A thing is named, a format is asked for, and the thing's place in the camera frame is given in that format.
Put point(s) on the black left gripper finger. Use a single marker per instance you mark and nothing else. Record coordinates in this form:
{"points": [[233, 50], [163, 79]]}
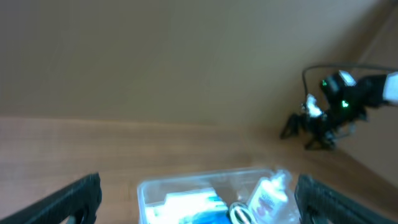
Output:
{"points": [[81, 200]]}

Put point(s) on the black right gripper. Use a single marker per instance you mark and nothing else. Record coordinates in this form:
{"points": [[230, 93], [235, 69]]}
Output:
{"points": [[318, 203]]}

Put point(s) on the clear spray bottle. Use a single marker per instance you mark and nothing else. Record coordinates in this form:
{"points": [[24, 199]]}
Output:
{"points": [[270, 197]]}

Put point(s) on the green round-logo box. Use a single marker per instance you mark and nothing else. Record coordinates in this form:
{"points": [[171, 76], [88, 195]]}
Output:
{"points": [[240, 214]]}

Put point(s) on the blue box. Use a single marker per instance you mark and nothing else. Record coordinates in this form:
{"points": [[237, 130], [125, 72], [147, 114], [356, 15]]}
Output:
{"points": [[209, 217]]}

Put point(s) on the white Panadol box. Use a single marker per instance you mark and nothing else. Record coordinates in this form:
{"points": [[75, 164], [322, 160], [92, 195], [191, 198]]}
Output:
{"points": [[186, 207]]}

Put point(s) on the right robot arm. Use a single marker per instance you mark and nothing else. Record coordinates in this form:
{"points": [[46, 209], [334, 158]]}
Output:
{"points": [[347, 99]]}

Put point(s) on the clear plastic container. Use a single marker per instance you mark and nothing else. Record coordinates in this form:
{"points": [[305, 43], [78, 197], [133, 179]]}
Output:
{"points": [[234, 185]]}

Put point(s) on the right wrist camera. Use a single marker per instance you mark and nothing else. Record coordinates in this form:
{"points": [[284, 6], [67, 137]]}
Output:
{"points": [[333, 85]]}

